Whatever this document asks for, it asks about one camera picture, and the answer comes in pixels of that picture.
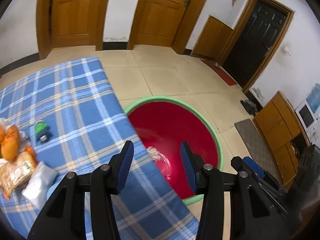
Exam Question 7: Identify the white paper wrapper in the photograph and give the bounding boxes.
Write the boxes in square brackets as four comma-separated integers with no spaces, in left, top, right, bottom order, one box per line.
[146,146,161,161]

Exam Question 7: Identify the white tissue pack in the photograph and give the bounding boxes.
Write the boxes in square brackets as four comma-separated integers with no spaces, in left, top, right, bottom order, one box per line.
[22,161,57,209]

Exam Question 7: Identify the grey floor mat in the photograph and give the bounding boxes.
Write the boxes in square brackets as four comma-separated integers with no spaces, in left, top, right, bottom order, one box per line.
[234,119,283,184]

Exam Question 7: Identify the orange snack packet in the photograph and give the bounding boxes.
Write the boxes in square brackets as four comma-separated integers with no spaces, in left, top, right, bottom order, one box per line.
[1,145,37,201]

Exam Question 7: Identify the red basin green rim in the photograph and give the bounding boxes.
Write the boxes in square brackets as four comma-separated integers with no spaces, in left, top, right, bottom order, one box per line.
[124,96,224,205]

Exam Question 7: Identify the wooden low cabinet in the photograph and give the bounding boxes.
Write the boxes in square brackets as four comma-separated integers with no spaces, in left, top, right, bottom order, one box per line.
[254,91,310,189]

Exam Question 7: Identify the dark slippers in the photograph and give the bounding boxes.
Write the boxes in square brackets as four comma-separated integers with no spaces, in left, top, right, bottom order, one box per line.
[240,100,258,116]

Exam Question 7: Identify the green toy car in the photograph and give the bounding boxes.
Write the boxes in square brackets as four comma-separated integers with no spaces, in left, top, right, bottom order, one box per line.
[34,120,52,143]

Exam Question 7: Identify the white microwave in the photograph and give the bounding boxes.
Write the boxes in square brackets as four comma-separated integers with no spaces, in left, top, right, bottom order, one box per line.
[295,99,319,130]

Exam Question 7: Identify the red doormat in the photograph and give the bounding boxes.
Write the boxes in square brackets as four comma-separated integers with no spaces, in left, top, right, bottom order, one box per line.
[201,59,237,86]

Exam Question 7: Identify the blue plaid tablecloth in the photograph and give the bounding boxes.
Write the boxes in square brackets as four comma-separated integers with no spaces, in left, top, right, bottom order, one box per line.
[1,57,199,239]

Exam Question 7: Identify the blue water jug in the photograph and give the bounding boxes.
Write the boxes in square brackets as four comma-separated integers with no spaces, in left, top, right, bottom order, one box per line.
[306,83,320,113]

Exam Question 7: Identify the black entrance door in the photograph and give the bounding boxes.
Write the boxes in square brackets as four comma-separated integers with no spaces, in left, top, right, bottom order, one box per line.
[222,1,287,87]

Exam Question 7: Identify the middle wooden door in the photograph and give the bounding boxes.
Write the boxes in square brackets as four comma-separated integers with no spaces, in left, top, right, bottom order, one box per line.
[136,0,190,47]

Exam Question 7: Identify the wooden door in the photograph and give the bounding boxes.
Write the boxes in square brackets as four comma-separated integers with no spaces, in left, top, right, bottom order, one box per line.
[136,0,190,47]
[52,0,97,48]

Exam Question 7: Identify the left wooden door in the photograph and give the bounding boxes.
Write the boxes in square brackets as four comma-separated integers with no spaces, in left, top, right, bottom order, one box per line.
[52,0,97,48]

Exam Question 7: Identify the wooden wall cabinet panel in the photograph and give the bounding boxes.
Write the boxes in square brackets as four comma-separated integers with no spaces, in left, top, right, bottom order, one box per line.
[191,16,233,60]

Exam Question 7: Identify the wall light switch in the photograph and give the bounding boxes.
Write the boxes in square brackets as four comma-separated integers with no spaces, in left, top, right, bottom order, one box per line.
[283,45,291,57]

